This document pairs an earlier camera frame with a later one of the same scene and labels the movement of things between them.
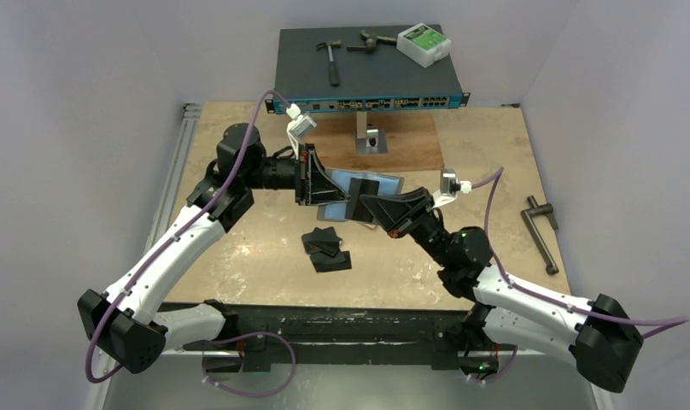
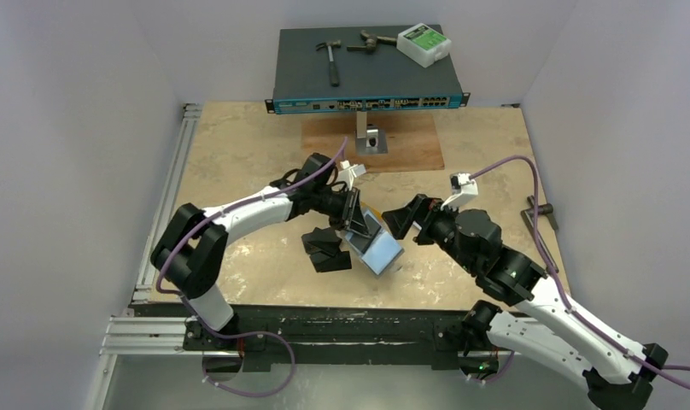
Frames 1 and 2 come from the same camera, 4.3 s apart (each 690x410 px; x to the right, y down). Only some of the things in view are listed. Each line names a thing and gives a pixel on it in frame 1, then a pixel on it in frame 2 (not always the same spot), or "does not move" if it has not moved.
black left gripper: x=312 y=182 -> x=351 y=215
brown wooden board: x=412 y=142 does not move
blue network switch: x=359 y=68 does not move
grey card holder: x=337 y=212 -> x=378 y=250
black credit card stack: x=323 y=246 does not move
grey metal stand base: x=370 y=140 does not move
